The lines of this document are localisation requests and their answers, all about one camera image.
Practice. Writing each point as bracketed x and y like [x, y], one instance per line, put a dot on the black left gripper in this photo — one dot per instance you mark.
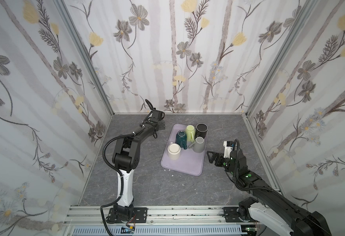
[155, 118]

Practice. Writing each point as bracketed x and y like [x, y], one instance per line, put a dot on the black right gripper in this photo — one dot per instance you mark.
[221, 158]

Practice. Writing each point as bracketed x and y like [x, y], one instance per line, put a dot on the dark teal mug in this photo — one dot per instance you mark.
[181, 139]

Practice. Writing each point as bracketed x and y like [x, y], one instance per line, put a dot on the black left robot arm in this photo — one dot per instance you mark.
[122, 154]

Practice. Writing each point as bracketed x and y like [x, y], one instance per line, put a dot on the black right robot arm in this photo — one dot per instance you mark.
[265, 204]

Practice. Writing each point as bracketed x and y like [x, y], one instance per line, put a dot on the grey mug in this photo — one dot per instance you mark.
[198, 145]

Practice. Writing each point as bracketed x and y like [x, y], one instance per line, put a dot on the cream white mug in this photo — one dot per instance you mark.
[174, 151]

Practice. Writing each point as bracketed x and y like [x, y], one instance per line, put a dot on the black mug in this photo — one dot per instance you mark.
[201, 131]

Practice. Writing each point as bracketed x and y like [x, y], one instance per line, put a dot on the light green mug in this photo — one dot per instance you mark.
[190, 133]

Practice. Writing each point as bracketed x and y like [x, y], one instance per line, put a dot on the lavender plastic tray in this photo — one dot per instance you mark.
[188, 162]

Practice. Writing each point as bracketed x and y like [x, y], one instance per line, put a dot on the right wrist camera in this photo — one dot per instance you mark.
[228, 148]

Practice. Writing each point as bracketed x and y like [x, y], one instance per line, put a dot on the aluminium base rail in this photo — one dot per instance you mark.
[177, 221]

